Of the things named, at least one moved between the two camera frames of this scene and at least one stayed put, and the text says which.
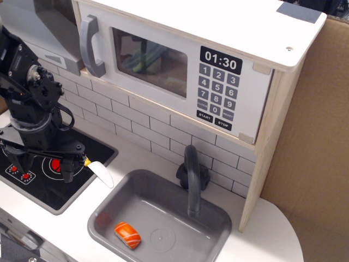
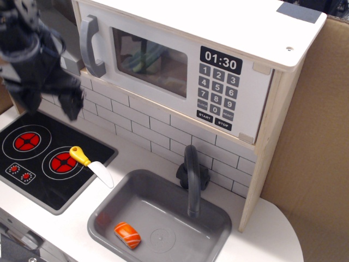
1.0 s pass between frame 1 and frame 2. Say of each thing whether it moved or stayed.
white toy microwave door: stayed
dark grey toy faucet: stayed
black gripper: moved
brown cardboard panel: stayed
